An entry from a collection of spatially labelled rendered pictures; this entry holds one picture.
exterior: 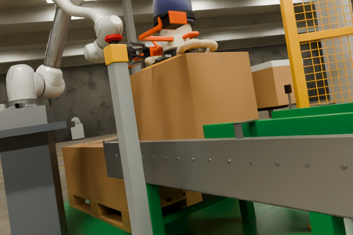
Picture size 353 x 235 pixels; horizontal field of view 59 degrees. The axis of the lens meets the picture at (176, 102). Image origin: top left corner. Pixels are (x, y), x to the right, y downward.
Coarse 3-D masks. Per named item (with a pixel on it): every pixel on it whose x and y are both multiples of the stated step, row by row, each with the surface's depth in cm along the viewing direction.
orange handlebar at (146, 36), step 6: (150, 30) 139; (156, 30) 136; (144, 36) 143; (150, 36) 151; (156, 36) 153; (162, 36) 155; (186, 36) 157; (192, 36) 159; (156, 48) 179; (162, 48) 175
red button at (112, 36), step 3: (108, 36) 118; (111, 36) 118; (114, 36) 118; (117, 36) 119; (120, 36) 120; (105, 39) 120; (108, 39) 119; (111, 39) 119; (114, 39) 119; (117, 39) 120; (120, 39) 121; (108, 42) 122; (111, 42) 120; (114, 42) 120; (117, 42) 120
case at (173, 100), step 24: (144, 72) 162; (168, 72) 145; (192, 72) 134; (216, 72) 142; (240, 72) 151; (144, 96) 165; (168, 96) 147; (192, 96) 133; (216, 96) 140; (240, 96) 149; (144, 120) 168; (168, 120) 149; (192, 120) 134; (216, 120) 139; (240, 120) 147
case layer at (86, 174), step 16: (80, 144) 280; (96, 144) 248; (64, 160) 283; (80, 160) 250; (96, 160) 225; (80, 176) 254; (96, 176) 228; (80, 192) 258; (96, 192) 231; (112, 192) 209; (160, 192) 204; (176, 192) 212
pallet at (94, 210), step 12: (72, 192) 273; (192, 192) 220; (72, 204) 277; (84, 204) 274; (96, 204) 233; (108, 204) 216; (168, 204) 207; (180, 204) 222; (192, 204) 219; (96, 216) 236; (108, 216) 228; (120, 216) 224; (120, 228) 204
